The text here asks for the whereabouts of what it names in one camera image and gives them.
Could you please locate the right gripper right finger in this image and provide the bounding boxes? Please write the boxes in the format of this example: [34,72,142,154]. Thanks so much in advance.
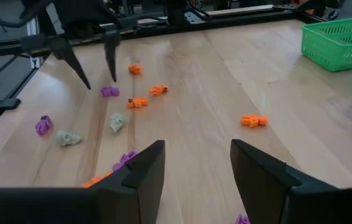
[229,138,352,224]

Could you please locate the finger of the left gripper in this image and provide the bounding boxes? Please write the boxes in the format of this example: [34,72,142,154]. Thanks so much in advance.
[19,34,92,90]
[103,29,121,82]

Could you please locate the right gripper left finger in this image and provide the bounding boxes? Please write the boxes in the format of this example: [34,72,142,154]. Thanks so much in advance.
[0,139,166,224]

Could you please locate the purple plastic Halloween figure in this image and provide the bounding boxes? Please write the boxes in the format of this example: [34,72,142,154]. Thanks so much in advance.
[34,115,54,136]
[235,214,251,224]
[100,86,121,97]
[112,150,139,172]

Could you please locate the orange plastic Halloween figure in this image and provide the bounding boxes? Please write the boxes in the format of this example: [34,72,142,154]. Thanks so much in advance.
[148,85,169,96]
[126,96,149,110]
[128,63,143,75]
[81,170,114,189]
[240,114,269,129]

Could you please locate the beige plastic skull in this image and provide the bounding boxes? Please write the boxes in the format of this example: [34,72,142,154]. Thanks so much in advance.
[109,113,127,134]
[54,130,82,147]

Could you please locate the green plastic basket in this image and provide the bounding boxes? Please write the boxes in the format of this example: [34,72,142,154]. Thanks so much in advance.
[301,16,352,73]

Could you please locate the silver mounting bracket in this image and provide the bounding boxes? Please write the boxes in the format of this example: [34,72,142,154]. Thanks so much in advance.
[26,17,44,68]

